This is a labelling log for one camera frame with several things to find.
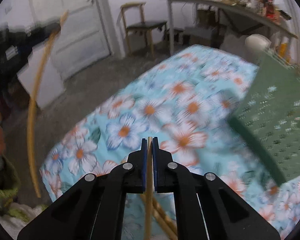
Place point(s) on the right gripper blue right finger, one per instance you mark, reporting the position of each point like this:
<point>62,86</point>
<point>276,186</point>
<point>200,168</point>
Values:
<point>163,169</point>

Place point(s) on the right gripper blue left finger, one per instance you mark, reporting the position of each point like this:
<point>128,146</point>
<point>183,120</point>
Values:
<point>137,176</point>

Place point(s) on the wooden chopstick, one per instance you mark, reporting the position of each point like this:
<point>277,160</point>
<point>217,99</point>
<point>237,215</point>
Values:
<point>149,191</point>
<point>36,102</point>
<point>164,221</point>

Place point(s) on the green perforated utensil holder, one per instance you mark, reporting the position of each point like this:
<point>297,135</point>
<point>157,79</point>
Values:
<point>268,118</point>

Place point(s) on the cream white rice paddle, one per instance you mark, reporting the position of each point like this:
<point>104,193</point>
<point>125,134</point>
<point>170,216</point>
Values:
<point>257,43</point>

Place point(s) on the left forearm fluffy sleeve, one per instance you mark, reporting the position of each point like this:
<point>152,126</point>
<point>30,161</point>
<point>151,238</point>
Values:
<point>13,216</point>

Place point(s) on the floral blue tablecloth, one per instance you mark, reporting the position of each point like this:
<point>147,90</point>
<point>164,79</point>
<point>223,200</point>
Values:
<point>185,102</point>

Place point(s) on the white panelled door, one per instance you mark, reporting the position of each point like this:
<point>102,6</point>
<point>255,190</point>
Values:
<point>82,40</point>

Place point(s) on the wooden chair black seat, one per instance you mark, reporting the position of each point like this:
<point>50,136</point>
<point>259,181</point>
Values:
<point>143,27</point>

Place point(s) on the white-legged wooden desk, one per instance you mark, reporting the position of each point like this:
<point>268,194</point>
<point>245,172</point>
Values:
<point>223,8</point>

